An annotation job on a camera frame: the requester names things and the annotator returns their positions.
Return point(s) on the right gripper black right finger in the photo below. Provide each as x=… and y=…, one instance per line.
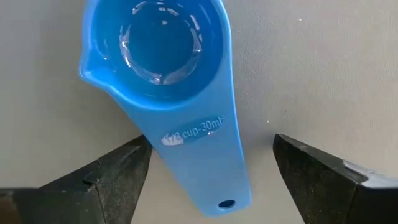
x=329, y=193

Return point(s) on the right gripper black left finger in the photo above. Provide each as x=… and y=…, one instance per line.
x=93, y=193

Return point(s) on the blue measuring cup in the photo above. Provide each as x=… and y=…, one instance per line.
x=192, y=155

